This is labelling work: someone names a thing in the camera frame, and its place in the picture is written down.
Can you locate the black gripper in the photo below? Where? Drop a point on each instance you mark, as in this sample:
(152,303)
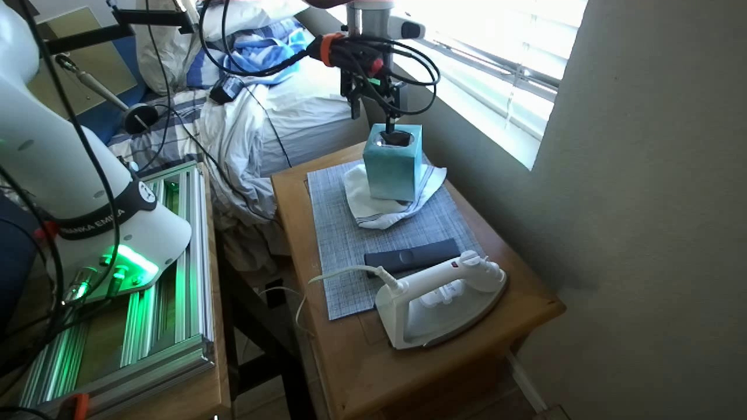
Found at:
(363,58)

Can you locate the teal tissue box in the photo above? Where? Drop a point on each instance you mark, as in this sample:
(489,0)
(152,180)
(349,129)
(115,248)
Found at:
(392,171)

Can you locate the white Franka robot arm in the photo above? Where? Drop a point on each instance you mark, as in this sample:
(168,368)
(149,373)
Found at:
(54,155)

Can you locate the white towel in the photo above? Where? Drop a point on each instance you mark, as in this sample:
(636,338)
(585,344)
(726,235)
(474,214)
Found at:
(370,210)

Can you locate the white rumpled bedding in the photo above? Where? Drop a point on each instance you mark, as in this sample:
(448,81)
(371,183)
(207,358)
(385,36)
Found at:
(258,130)

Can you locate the blue white striped cloth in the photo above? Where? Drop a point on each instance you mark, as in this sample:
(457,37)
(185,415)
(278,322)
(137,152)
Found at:
(258,47)

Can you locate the white window blinds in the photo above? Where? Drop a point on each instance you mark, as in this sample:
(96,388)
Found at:
(498,53)

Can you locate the black rectangular bar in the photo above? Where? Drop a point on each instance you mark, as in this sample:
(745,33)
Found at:
(411,255)

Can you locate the white clothes iron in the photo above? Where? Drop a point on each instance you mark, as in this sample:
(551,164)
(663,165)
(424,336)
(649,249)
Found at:
(445,299)

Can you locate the black clamp bar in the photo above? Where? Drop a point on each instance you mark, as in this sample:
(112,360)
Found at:
(117,31)

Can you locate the silver rod with black knob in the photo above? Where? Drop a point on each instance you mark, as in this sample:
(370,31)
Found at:
(102,85)

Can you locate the wooden side table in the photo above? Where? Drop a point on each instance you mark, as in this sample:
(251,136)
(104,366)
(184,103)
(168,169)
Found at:
(436,373)

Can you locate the tan flat board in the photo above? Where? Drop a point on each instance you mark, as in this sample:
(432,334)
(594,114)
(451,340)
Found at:
(94,65)

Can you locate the small orange object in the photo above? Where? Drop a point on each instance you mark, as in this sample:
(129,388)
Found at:
(76,407)

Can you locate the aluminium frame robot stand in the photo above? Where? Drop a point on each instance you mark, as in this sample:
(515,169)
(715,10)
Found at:
(178,294)

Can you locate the metal rail with green light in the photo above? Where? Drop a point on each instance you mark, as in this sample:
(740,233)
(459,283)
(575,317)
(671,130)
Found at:
(219,365)

